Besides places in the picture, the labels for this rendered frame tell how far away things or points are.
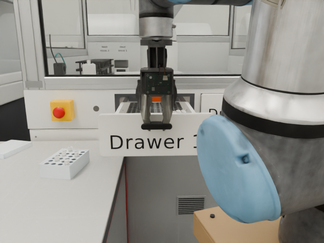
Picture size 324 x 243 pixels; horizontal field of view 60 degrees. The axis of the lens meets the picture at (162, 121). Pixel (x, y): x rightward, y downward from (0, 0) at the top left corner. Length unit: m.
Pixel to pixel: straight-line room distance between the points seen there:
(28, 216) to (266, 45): 0.54
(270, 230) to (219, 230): 0.08
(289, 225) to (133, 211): 0.83
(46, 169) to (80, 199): 0.16
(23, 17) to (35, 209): 0.67
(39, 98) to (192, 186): 0.67
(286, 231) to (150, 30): 0.44
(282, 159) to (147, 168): 0.87
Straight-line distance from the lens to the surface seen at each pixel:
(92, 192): 0.70
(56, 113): 1.02
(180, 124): 0.71
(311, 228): 0.44
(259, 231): 0.50
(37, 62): 1.10
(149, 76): 0.59
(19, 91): 1.89
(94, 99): 1.05
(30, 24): 1.10
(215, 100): 1.04
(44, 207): 0.67
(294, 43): 0.26
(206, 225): 0.50
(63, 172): 0.77
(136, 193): 1.16
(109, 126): 0.71
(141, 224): 1.23
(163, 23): 0.61
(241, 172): 0.26
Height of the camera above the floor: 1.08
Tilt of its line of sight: 14 degrees down
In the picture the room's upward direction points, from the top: straight up
